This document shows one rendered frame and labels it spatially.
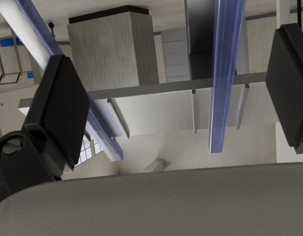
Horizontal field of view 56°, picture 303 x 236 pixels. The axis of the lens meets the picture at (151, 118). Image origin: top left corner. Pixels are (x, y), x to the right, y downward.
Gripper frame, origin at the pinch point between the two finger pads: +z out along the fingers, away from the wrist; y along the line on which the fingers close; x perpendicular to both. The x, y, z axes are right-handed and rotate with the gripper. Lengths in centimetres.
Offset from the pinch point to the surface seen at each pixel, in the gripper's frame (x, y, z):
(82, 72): -341, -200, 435
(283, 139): -69, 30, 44
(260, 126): -842, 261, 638
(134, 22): -262, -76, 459
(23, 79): -506, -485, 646
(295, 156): -65, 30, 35
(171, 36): -614, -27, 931
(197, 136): -919, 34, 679
